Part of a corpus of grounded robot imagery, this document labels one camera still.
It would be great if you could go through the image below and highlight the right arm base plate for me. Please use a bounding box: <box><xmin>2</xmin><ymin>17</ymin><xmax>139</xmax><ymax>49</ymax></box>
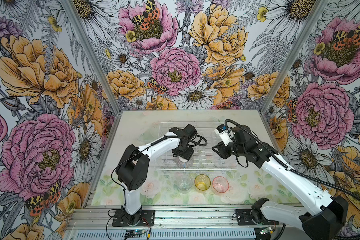
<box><xmin>232</xmin><ymin>209</ymin><xmax>280</xmax><ymax>226</ymax></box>

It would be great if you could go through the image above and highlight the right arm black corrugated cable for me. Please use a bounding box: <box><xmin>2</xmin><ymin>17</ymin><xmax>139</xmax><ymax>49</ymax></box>
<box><xmin>224</xmin><ymin>119</ymin><xmax>360</xmax><ymax>240</ymax></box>

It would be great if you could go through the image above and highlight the clear glass cup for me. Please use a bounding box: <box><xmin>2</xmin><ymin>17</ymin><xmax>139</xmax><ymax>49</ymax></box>
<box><xmin>177</xmin><ymin>175</ymin><xmax>193</xmax><ymax>192</ymax></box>

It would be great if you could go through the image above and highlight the right aluminium frame post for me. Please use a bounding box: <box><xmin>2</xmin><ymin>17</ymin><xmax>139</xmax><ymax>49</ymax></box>
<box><xmin>260</xmin><ymin>0</ymin><xmax>329</xmax><ymax>114</ymax></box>

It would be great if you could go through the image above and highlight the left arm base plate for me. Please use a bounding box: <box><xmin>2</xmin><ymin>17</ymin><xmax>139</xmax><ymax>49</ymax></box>
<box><xmin>112</xmin><ymin>209</ymin><xmax>156</xmax><ymax>227</ymax></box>

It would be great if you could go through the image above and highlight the aluminium front rail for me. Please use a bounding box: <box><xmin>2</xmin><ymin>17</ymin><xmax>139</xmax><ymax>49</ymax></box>
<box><xmin>65</xmin><ymin>205</ymin><xmax>325</xmax><ymax>230</ymax></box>

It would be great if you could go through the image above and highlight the ribbed white bowl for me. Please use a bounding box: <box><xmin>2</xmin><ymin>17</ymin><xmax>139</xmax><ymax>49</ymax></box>
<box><xmin>176</xmin><ymin>157</ymin><xmax>194</xmax><ymax>169</ymax></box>

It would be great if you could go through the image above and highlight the white wire dish rack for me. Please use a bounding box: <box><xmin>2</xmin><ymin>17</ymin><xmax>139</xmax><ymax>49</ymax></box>
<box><xmin>154</xmin><ymin>122</ymin><xmax>238</xmax><ymax>173</ymax></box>

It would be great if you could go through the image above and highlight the white vented cable duct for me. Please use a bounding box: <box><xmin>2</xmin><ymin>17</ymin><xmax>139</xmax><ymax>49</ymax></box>
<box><xmin>71</xmin><ymin>228</ymin><xmax>256</xmax><ymax>240</ymax></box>

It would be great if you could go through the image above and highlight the amber glass cup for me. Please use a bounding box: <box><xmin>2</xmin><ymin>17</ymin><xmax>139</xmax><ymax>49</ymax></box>
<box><xmin>194</xmin><ymin>174</ymin><xmax>211</xmax><ymax>191</ymax></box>

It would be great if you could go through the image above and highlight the green circuit board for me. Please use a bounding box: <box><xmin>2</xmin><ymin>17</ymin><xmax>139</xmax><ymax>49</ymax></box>
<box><xmin>124</xmin><ymin>230</ymin><xmax>146</xmax><ymax>239</ymax></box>

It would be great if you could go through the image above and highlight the left aluminium frame post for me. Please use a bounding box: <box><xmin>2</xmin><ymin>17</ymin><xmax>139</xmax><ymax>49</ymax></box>
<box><xmin>62</xmin><ymin>1</ymin><xmax>122</xmax><ymax>117</ymax></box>

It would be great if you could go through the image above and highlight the aluminium frame post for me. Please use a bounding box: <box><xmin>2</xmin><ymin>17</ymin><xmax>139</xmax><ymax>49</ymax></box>
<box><xmin>260</xmin><ymin>0</ymin><xmax>329</xmax><ymax>114</ymax></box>
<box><xmin>62</xmin><ymin>1</ymin><xmax>122</xmax><ymax>117</ymax></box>

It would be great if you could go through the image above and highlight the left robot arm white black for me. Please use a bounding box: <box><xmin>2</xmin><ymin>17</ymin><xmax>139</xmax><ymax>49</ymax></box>
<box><xmin>113</xmin><ymin>124</ymin><xmax>208</xmax><ymax>225</ymax></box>

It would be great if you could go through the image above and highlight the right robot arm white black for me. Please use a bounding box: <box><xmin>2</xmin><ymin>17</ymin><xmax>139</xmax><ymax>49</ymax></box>
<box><xmin>212</xmin><ymin>125</ymin><xmax>348</xmax><ymax>240</ymax></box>

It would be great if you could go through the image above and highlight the pink glass cup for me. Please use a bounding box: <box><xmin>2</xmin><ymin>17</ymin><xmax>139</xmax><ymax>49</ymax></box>
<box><xmin>212</xmin><ymin>176</ymin><xmax>230</xmax><ymax>194</ymax></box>

